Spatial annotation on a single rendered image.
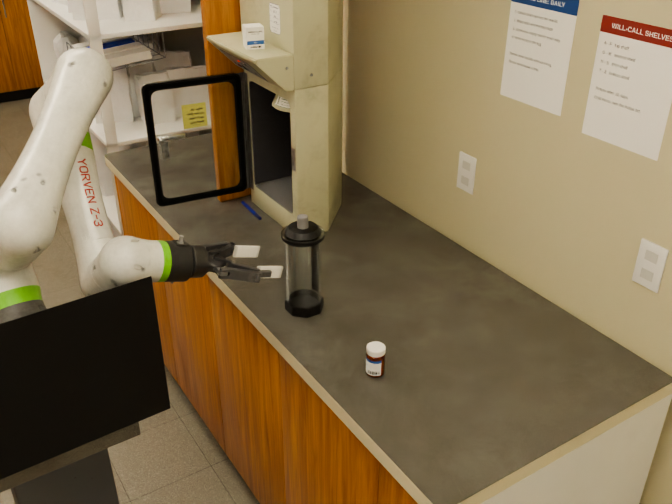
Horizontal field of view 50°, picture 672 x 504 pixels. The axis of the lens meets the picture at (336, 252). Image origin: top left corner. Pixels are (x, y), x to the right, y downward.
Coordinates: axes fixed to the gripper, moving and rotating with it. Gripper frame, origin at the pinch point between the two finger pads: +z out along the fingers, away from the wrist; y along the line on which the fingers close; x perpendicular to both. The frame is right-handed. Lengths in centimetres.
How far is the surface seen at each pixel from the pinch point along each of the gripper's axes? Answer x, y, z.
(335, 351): 14.4, -20.2, 13.0
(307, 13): -57, 33, 17
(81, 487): 50, -11, -40
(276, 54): -45, 35, 12
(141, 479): 114, 57, 11
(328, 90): -38, 33, 30
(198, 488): 109, 41, 26
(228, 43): -43, 53, 7
